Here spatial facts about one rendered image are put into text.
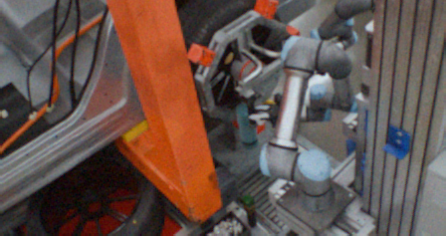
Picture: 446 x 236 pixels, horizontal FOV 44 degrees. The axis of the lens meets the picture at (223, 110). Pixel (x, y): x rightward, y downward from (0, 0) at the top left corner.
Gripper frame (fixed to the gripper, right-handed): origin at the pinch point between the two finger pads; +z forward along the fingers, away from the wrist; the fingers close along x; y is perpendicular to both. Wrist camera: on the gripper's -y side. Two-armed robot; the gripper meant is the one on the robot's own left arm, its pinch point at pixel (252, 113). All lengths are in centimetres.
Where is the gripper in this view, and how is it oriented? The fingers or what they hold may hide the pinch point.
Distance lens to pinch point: 251.3
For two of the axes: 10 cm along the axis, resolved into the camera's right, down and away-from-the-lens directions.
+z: -9.9, 0.4, 1.6
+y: 1.4, 7.0, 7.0
